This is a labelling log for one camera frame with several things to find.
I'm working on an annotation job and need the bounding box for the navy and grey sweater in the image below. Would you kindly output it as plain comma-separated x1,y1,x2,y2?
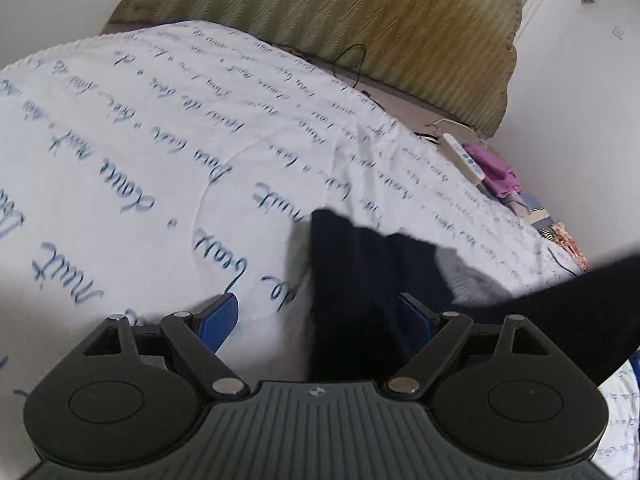
308,209,639,385

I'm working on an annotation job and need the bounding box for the pile of colourful clothes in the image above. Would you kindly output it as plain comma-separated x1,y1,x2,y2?
500,192,589,272

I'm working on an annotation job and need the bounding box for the purple cloth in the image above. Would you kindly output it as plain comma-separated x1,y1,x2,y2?
462,143,522,198

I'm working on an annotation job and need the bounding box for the white remote control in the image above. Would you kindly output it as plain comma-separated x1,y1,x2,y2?
438,132,485,185

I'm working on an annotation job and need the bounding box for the white script-printed bedspread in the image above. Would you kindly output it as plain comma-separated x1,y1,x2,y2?
1,22,639,479

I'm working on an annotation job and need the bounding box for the olive tufted headboard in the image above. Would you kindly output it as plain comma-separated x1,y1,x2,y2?
107,0,522,137

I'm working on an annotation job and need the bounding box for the black cable on bed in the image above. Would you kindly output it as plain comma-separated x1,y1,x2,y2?
332,42,384,111

